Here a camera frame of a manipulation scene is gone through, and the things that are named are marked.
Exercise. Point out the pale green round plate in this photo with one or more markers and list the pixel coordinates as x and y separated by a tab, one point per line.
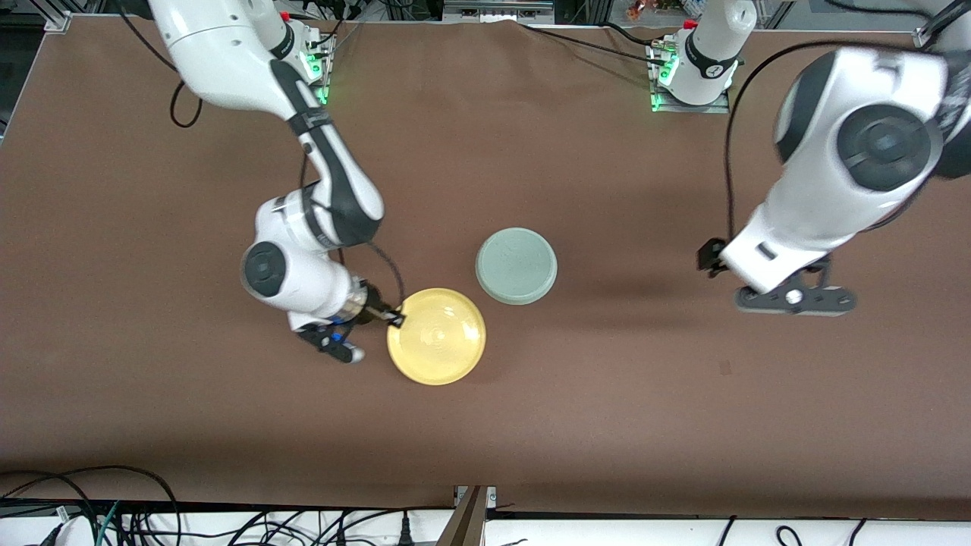
516	265

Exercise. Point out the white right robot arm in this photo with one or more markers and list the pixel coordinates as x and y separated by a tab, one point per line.
227	45

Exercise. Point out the yellow round plate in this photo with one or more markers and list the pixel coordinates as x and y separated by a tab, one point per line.
440	337

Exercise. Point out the brown table cover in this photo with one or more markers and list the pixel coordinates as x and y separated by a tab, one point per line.
607	425

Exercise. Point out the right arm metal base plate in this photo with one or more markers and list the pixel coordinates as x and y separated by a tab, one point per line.
328	83

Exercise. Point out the aluminium profile beam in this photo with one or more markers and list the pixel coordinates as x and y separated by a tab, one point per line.
466	523

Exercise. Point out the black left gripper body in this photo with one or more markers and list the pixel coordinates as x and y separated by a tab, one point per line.
711	255

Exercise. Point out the small metal angle bracket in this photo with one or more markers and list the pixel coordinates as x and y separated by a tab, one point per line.
491	497

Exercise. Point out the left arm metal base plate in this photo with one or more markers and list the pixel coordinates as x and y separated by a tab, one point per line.
698	108

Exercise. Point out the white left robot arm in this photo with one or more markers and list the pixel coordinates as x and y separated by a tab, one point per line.
834	197

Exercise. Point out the aluminium frame corner bracket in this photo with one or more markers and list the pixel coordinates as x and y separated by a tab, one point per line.
924	38
58	21

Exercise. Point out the grey metal box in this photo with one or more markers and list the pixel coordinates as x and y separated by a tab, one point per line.
497	9

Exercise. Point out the black power plug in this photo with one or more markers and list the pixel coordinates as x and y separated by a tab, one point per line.
406	535

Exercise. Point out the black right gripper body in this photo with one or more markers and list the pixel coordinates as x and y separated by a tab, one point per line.
374	306

